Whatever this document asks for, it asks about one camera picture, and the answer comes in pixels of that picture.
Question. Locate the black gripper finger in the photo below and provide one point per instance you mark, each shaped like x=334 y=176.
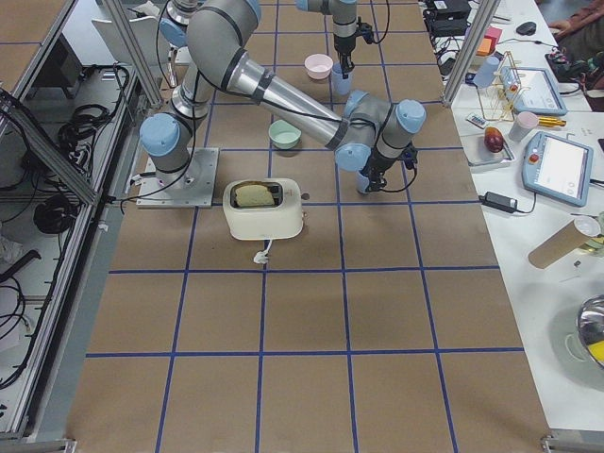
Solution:
x=377 y=182
x=346 y=71

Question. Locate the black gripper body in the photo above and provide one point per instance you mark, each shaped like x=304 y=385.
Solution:
x=376 y=168
x=343 y=46

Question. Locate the blue cup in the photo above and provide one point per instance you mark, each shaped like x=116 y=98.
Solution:
x=485 y=74
x=363 y=183
x=340 y=80

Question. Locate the pink bowl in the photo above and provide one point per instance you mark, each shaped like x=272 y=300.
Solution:
x=318 y=66

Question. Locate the mint green bowl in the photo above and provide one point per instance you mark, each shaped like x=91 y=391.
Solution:
x=283 y=135

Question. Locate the metal tray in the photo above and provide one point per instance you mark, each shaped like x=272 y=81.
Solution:
x=479 y=157

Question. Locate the red apple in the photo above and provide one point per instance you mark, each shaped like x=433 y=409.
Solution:
x=493 y=139

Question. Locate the cream white toaster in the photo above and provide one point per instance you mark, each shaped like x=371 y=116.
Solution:
x=282 y=221

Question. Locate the toast slice in toaster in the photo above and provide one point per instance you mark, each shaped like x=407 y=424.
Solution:
x=253 y=195

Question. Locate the black power adapter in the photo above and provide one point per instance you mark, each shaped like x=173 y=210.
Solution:
x=499 y=202

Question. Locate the blue cup on side table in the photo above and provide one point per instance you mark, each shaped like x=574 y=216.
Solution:
x=485 y=74

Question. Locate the orange pink sticky notes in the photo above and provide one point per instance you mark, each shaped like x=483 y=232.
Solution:
x=489 y=41

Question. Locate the white pink cup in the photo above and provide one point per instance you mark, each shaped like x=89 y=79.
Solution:
x=523 y=123

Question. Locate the teach pendant tablet far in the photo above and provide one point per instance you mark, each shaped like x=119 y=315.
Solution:
x=532 y=89

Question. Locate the teach pendant tablet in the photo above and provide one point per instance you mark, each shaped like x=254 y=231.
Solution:
x=558 y=168
x=532 y=89

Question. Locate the teach pendant tablet near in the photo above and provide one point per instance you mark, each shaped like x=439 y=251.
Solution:
x=558 y=168

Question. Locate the black computer mouse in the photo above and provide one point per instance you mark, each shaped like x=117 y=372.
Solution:
x=526 y=29

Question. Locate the cardboard tube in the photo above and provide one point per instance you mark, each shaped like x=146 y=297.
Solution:
x=570 y=237

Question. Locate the steel mixing bowl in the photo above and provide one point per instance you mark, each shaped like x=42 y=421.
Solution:
x=590 y=328

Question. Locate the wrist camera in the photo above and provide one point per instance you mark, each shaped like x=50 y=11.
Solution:
x=409 y=157
x=365 y=31

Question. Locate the gold wire rack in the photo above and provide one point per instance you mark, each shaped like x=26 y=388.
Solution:
x=495 y=105

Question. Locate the aluminium frame post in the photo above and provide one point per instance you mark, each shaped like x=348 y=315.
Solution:
x=480 y=23

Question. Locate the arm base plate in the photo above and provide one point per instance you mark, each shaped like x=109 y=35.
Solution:
x=193 y=189

